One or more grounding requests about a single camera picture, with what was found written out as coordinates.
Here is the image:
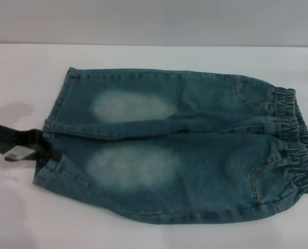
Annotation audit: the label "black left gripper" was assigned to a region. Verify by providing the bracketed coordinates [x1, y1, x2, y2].
[0, 120, 64, 163]

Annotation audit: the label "blue denim shorts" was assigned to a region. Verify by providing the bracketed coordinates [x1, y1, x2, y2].
[32, 66, 308, 226]

